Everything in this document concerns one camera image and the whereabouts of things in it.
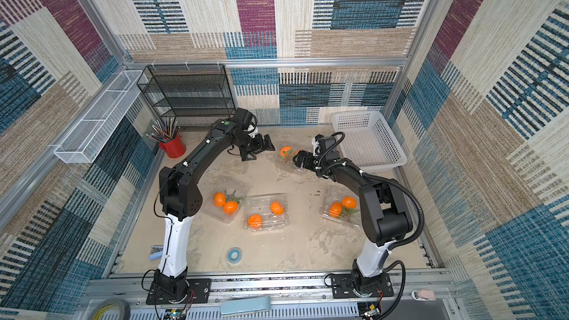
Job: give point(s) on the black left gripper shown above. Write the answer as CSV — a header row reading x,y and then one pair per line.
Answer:
x,y
262,144

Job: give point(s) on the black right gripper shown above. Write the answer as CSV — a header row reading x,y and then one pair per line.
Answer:
x,y
307,160

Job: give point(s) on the orange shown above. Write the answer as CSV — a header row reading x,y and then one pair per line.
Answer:
x,y
286,152

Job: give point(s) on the clear clamshell container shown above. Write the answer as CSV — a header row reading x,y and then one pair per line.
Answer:
x,y
286,165
233,190
261,205
351,217

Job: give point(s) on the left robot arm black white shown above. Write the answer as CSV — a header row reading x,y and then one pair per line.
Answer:
x,y
181,199

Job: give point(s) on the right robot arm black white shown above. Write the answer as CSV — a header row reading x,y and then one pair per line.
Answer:
x,y
391,215

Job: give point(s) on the orange middle container right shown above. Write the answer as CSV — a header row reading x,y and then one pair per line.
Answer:
x,y
276,208

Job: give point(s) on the orange container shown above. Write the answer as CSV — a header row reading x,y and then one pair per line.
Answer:
x,y
276,208
255,222
349,203
219,199
230,207
335,210

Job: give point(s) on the orange right container left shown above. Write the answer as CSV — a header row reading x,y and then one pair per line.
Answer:
x,y
335,210

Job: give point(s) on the orange left container upper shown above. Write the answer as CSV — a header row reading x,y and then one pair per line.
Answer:
x,y
219,199

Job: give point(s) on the orange left container lower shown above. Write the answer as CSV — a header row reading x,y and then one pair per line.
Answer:
x,y
230,207

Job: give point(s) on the white plastic perforated basket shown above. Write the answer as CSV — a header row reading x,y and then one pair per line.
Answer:
x,y
369,141

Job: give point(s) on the orange middle container lower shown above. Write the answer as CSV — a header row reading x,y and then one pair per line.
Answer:
x,y
255,222

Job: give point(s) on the red cup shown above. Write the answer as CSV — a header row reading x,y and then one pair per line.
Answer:
x,y
175,148

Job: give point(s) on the blue tape roll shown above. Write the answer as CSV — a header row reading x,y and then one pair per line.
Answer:
x,y
234,256

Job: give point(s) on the blue stapler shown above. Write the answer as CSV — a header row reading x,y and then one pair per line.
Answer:
x,y
156,252

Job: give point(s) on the light blue flat case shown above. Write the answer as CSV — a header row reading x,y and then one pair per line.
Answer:
x,y
244,306

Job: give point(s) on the small pink white object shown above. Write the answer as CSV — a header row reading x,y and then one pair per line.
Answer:
x,y
423,295

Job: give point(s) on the grey tape roll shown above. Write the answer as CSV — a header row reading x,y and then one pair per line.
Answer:
x,y
113,304

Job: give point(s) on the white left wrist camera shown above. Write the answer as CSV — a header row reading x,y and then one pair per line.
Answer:
x,y
252,131

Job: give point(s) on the black wire shelf rack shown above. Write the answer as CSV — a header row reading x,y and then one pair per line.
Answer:
x,y
188,95

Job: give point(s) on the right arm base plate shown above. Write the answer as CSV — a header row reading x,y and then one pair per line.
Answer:
x,y
352,285

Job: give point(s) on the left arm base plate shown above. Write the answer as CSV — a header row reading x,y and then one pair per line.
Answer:
x,y
179,292

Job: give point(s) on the white wire mesh wall tray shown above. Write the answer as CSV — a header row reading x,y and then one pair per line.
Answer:
x,y
91,133

